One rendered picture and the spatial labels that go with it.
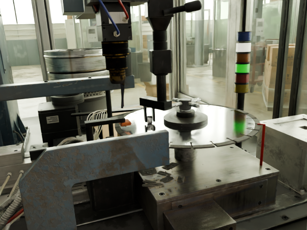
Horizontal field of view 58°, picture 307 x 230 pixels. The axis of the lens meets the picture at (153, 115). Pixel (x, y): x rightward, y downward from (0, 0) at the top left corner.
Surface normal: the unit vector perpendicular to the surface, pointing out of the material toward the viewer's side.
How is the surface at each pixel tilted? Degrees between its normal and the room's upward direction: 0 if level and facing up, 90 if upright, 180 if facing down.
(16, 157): 90
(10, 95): 90
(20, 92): 90
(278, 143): 90
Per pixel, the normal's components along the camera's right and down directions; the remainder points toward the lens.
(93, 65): 0.61, 0.20
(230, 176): -0.04, -0.96
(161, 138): 0.34, 0.25
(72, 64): 0.07, 0.28
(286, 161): -0.94, 0.13
